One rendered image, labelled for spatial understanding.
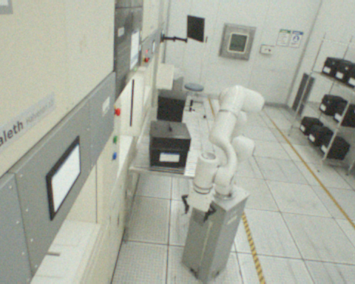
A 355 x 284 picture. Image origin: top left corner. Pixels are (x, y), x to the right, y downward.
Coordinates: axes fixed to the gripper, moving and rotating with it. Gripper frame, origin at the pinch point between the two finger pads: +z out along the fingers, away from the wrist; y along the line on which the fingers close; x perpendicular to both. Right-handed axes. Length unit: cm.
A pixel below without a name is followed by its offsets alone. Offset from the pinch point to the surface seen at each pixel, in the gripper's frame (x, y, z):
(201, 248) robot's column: -47, 2, 70
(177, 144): -64, 40, 5
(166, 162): -62, 45, 21
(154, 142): -56, 53, 4
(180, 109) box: -145, 74, 10
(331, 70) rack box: -372, -67, -26
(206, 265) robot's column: -44, -5, 80
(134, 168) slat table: -46, 62, 25
